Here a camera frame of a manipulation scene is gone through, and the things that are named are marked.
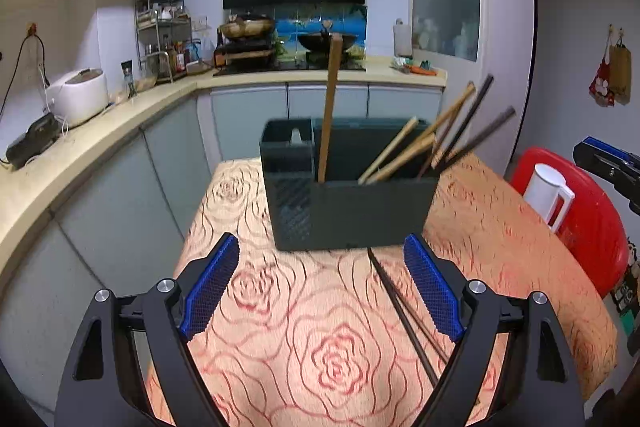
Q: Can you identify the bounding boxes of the upright bamboo chopstick in box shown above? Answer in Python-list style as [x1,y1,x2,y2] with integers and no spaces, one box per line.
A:
[316,33,344,184]

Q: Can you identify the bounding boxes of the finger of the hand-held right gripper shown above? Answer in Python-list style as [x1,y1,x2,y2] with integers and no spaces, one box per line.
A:
[583,136,640,160]
[572,143,630,184]

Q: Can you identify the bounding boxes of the dark seasoning bottle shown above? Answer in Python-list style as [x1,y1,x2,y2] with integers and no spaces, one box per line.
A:
[120,59,139,100]

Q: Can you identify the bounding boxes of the grey kitchen base cabinets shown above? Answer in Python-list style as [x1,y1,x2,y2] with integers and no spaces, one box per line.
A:
[0,82,446,413]

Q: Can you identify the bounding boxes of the brass wok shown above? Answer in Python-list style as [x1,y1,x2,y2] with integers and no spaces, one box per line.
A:
[219,14,277,40]

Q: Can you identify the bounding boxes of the brown hanging bag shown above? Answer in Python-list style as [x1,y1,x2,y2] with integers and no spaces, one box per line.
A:
[607,39,632,105]

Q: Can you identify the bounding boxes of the dark brown chopstick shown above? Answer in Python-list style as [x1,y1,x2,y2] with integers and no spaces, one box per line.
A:
[431,74,496,170]

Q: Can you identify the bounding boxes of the white mug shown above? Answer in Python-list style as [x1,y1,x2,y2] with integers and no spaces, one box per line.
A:
[522,163,576,233]

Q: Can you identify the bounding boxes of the white rice cooker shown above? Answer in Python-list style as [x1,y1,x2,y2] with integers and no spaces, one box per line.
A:
[46,68,110,128]

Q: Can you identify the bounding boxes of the pale wooden chopstick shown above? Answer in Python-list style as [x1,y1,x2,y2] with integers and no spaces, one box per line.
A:
[365,133,437,185]

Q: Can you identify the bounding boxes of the red plastic chair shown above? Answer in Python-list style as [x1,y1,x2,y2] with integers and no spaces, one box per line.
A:
[510,147,632,300]

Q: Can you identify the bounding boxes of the black wok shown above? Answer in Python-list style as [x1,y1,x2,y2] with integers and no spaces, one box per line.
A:
[297,32,360,54]

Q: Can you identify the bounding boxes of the long tan wooden chopstick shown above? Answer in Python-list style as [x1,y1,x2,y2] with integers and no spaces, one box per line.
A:
[367,82,477,185]

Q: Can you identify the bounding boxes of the metal spice rack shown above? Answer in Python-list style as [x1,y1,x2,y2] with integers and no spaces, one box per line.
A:
[134,0,193,82]

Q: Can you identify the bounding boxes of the black countertop device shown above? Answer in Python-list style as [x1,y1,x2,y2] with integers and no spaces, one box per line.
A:
[5,113,60,170]

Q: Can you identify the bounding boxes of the gas stove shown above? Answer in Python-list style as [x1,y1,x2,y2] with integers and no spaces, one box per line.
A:
[212,39,368,78]

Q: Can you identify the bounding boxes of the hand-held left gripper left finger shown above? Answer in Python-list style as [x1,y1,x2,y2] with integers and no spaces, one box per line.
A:
[54,232,241,427]

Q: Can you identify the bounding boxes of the red hanging pouch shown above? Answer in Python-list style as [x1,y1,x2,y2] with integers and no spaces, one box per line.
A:
[588,57,616,108]

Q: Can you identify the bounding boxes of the black chopstick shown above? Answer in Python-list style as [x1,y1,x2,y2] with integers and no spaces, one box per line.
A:
[367,248,440,387]
[377,264,450,365]

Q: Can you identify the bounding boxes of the dark utensil holder box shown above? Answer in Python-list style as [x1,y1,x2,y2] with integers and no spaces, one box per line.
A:
[259,117,443,253]

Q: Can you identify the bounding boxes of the beige kitchen countertop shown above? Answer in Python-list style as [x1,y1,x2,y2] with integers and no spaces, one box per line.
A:
[0,54,447,298]

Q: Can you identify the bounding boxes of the rose patterned tablecloth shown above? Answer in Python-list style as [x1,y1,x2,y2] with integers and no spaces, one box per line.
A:
[145,154,621,427]

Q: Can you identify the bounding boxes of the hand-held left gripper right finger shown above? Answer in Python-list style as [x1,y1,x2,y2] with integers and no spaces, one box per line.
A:
[402,234,586,427]

